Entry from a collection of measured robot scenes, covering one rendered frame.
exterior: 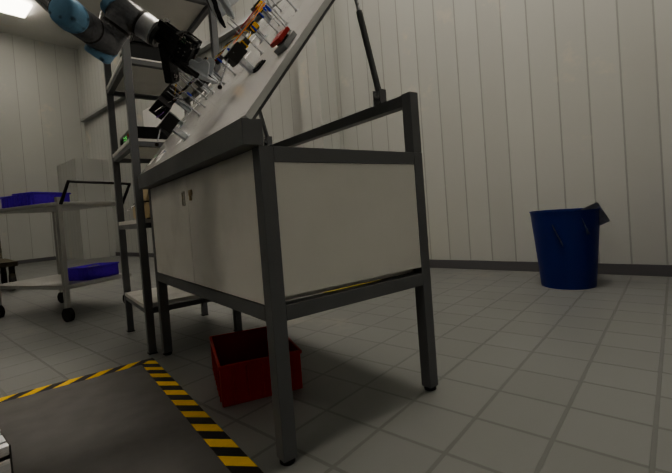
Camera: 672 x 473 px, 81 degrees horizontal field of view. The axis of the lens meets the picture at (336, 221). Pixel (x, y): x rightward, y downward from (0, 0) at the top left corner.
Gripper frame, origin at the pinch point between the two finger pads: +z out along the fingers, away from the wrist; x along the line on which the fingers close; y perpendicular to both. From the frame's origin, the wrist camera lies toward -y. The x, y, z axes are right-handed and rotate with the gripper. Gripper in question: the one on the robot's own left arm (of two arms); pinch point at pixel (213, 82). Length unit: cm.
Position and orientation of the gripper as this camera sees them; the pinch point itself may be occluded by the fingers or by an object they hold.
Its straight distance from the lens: 132.4
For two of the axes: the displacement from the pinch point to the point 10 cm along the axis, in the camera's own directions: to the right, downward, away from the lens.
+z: 8.1, 5.5, 1.7
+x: 1.7, -5.2, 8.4
